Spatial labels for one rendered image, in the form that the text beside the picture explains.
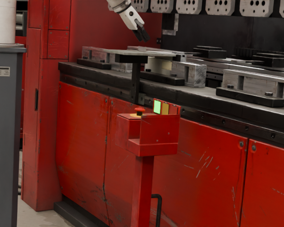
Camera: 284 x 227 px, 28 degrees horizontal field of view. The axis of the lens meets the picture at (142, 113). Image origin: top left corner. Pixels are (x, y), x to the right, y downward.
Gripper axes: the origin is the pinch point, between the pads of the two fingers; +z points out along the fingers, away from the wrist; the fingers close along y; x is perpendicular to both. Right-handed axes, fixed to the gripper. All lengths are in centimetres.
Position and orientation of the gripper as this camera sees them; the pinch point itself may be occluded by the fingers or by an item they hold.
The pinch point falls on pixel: (143, 37)
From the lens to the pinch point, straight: 249.6
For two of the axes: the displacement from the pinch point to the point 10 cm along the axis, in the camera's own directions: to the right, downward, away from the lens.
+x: -7.5, 6.3, -2.0
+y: -3.8, -1.7, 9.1
